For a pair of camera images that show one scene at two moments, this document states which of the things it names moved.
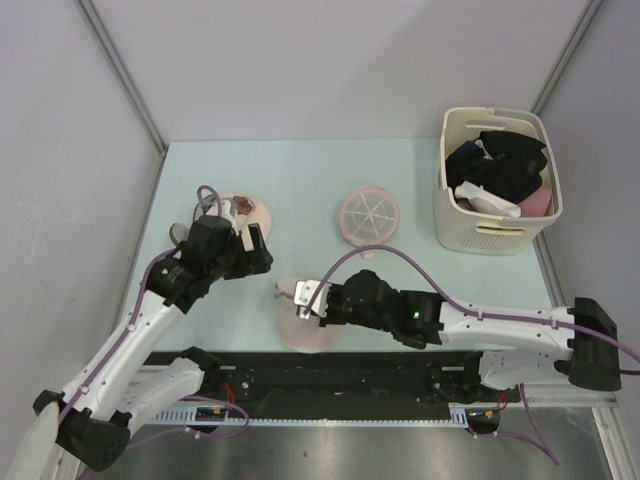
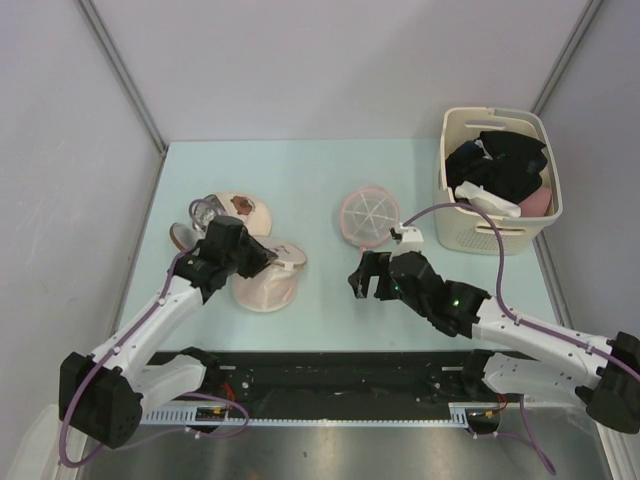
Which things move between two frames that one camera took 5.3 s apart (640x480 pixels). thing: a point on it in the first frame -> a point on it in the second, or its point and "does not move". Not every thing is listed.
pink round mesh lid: [370, 216] does not move
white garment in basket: [486, 202] does not move
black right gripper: [330, 319] -> [372, 264]
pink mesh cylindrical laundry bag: [303, 334] -> [274, 286]
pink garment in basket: [537, 204] does not move
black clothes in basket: [513, 172] does not move
